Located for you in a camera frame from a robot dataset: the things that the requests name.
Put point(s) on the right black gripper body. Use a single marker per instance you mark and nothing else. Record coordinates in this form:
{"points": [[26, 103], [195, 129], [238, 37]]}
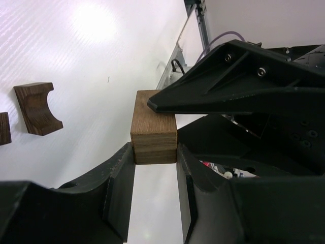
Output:
{"points": [[260, 143]]}

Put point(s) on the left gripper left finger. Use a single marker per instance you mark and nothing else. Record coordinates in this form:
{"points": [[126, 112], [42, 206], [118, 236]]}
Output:
{"points": [[93, 208]]}

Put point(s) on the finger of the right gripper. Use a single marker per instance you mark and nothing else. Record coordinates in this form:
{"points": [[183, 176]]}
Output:
{"points": [[239, 77]]}

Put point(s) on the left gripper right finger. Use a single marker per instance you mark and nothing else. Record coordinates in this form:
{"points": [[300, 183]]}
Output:
{"points": [[247, 210]]}

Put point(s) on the dark wood small block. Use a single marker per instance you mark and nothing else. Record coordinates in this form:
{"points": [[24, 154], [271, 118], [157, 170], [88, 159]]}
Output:
{"points": [[153, 135]]}

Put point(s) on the dark wood arch block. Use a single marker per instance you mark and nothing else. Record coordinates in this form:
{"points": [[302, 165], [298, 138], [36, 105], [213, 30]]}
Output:
{"points": [[33, 102]]}

